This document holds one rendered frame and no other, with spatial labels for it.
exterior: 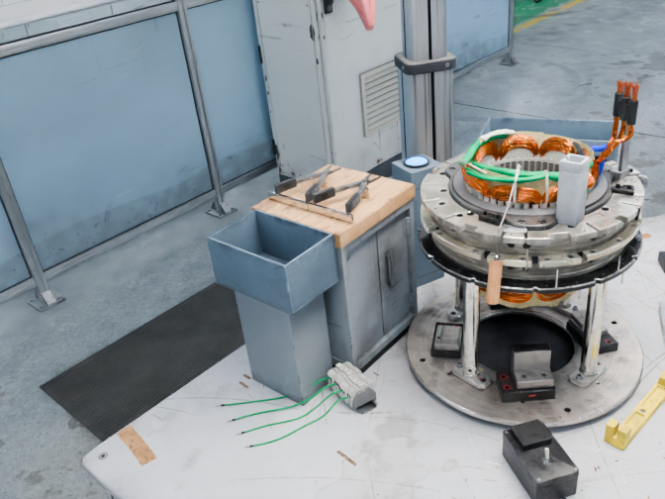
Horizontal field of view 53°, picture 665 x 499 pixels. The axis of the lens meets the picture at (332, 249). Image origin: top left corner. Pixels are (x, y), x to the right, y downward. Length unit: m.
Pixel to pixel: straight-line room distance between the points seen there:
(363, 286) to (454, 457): 0.30
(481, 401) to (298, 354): 0.29
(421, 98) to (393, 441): 0.71
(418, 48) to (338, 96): 1.89
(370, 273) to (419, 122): 0.45
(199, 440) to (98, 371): 1.55
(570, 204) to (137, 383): 1.89
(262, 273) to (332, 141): 2.37
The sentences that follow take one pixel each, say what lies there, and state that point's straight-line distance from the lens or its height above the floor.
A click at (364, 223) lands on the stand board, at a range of 1.03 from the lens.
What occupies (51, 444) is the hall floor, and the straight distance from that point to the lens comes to 2.44.
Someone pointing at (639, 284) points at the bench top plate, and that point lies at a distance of 1.42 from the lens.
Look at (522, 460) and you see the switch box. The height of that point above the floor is 0.83.
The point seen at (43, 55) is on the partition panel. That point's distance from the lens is 2.97.
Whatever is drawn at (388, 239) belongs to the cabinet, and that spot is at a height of 0.99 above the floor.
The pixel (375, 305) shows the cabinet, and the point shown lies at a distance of 1.14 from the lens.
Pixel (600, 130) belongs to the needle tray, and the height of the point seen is 1.05.
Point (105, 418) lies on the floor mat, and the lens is 2.43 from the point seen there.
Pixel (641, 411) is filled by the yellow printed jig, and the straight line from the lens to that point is 1.13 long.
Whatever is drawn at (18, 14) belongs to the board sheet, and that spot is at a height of 1.17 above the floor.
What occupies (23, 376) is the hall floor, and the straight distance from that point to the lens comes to 2.79.
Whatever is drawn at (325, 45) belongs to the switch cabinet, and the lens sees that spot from 3.17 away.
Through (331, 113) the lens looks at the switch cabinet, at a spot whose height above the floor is 0.50.
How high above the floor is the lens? 1.54
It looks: 30 degrees down
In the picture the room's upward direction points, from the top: 7 degrees counter-clockwise
